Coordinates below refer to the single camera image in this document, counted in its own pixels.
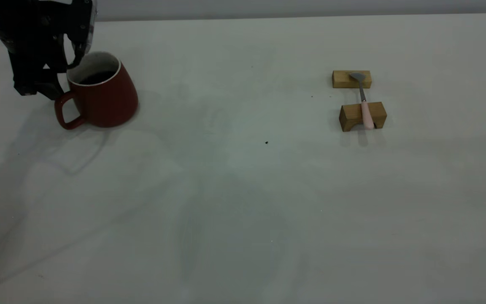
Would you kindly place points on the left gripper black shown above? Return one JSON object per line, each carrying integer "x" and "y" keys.
{"x": 36, "y": 38}

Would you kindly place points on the red ceramic cup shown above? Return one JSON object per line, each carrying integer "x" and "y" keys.
{"x": 108, "y": 105}

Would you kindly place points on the rectangular wooden block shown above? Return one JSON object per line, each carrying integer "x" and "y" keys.
{"x": 342, "y": 79}

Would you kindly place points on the arched wooden block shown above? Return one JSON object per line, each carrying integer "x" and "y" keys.
{"x": 350, "y": 114}

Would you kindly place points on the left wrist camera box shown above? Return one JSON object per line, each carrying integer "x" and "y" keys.
{"x": 83, "y": 19}

